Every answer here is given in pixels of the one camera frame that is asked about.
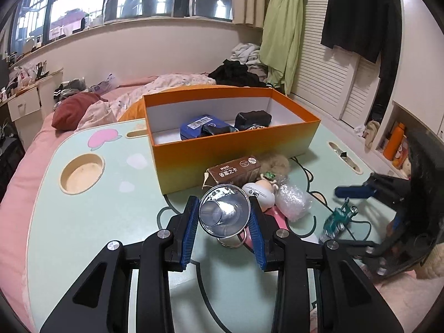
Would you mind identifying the beige crumpled cloth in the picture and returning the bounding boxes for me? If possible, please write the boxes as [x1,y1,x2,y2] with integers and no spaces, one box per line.
[364,121,382,150]

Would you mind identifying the black clothes pile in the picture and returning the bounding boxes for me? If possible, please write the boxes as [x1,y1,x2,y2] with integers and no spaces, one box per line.
[208,60,274,89]

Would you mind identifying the green hanging garment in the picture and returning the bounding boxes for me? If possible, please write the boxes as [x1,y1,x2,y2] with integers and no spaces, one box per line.
[258,0,311,94]

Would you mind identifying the black hanging garment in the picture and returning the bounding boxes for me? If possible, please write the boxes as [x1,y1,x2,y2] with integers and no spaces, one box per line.
[321,0,403,80]

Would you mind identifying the dark red pillow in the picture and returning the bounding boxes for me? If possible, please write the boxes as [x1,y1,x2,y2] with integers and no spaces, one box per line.
[51,92,110,132]

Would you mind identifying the silver metal goblet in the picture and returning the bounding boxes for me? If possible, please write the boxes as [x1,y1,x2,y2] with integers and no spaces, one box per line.
[199,185,251,248]

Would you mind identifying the blue metal tin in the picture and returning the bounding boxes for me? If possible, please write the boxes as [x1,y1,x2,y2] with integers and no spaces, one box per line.
[180,114,236,140]

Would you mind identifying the white louvered closet doors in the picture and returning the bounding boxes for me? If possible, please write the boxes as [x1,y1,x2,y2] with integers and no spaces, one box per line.
[289,0,391,129]

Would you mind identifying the brown fluffy pom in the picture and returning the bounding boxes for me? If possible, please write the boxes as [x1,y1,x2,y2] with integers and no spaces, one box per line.
[258,153,290,181]

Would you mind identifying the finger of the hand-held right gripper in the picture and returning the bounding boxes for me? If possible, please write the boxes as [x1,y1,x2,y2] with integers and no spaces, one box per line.
[334,185,377,200]
[333,240,384,261]

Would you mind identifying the orange cardboard box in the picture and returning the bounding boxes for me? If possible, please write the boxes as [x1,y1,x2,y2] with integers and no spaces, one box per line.
[143,88,321,195]

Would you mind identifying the brown card box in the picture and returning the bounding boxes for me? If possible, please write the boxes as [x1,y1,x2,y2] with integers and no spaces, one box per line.
[202,156,262,191]

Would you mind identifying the orange bottle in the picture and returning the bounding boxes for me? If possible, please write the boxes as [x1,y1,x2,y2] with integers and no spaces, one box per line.
[383,122,406,162]

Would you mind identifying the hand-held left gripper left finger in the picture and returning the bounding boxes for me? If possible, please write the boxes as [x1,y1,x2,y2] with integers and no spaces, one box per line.
[40,196,200,333]

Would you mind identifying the orange pillow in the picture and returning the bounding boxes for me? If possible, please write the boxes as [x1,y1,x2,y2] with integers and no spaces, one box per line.
[118,99,146,122]

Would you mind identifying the pink floral blanket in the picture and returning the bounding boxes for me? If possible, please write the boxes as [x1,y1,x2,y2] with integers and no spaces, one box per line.
[78,73,217,129]

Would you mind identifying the clear bubble wrap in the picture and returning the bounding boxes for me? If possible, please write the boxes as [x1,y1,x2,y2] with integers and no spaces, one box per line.
[276,177,314,223]

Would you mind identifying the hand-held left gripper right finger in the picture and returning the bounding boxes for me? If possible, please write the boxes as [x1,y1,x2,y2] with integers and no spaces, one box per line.
[248,197,405,333]

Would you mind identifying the green toy vehicle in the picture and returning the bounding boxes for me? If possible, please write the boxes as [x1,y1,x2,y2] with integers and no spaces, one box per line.
[319,197,359,243]

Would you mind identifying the black lace cloth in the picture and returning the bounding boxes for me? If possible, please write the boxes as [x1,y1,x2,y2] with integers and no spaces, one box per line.
[234,110,272,130]

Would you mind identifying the white desk with drawer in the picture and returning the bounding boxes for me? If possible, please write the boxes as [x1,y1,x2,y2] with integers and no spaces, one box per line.
[7,67,65,139]

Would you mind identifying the cartoon printed desktop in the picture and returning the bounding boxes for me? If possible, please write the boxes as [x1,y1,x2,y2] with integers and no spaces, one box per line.
[26,118,392,333]

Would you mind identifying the white figure toy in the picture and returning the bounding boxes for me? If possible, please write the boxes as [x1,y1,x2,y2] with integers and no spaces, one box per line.
[242,171,278,212]

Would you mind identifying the white clothes pile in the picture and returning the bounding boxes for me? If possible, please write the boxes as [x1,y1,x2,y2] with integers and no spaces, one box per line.
[231,42,262,66]

